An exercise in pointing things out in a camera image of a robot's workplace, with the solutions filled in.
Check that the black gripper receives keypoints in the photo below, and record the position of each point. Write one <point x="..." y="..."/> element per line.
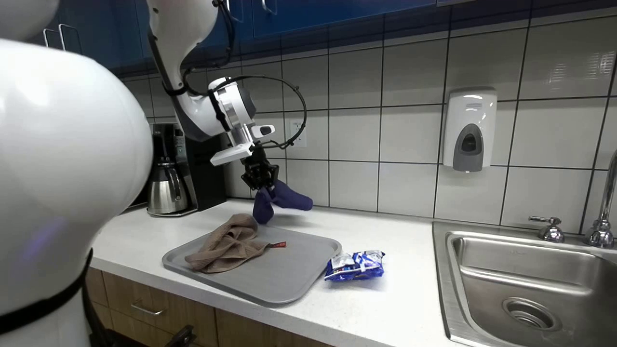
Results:
<point x="262" y="164"/>

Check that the navy blue towel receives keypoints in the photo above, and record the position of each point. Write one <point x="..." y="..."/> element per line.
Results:
<point x="291" y="195"/>

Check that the brown towel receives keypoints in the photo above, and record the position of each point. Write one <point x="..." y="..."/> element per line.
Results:
<point x="229" y="247"/>

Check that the grey plastic tray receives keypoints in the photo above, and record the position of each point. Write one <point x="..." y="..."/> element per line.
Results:
<point x="291" y="270"/>

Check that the black coffee maker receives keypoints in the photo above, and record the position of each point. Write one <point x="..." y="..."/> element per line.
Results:
<point x="206" y="180"/>

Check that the blue white snack packet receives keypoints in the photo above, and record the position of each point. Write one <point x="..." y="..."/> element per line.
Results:
<point x="356" y="265"/>

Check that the wooden base cabinet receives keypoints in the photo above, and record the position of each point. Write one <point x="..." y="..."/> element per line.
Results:
<point x="181" y="315"/>

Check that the blue upper cabinet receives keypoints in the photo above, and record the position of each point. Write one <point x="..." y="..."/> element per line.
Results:
<point x="335" y="16"/>

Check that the stainless steel sink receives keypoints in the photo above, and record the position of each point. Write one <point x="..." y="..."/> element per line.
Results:
<point x="528" y="290"/>

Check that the chrome sink faucet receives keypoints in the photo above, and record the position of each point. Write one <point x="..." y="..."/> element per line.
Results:
<point x="603" y="228"/>

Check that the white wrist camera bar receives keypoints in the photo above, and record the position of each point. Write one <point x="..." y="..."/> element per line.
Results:
<point x="233" y="153"/>

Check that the white wall outlet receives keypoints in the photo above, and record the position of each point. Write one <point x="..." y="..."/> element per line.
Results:
<point x="300" y="135"/>

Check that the white wall soap dispenser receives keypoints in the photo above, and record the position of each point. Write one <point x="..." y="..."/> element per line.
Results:
<point x="472" y="128"/>

